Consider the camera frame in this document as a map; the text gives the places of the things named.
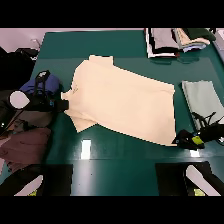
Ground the dark green folded garment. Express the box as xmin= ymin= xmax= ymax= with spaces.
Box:
xmin=185 ymin=28 xmax=218 ymax=43

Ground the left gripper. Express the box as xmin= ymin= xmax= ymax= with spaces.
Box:
xmin=51 ymin=98 xmax=71 ymax=113

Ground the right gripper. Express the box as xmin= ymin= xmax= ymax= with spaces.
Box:
xmin=175 ymin=128 xmax=205 ymax=150

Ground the grey-green garment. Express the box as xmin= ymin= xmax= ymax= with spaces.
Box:
xmin=181 ymin=80 xmax=224 ymax=132

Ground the beige folded garment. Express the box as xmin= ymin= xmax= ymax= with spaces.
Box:
xmin=173 ymin=28 xmax=211 ymax=51

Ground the blue garment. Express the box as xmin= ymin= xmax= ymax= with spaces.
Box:
xmin=19 ymin=73 xmax=63 ymax=102

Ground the maroon garment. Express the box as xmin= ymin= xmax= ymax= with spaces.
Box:
xmin=0 ymin=127 xmax=53 ymax=173

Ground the cream T-shirt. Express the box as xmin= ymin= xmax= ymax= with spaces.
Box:
xmin=60 ymin=54 xmax=178 ymax=147

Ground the grey folded garment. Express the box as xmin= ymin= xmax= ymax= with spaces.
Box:
xmin=150 ymin=28 xmax=180 ymax=51

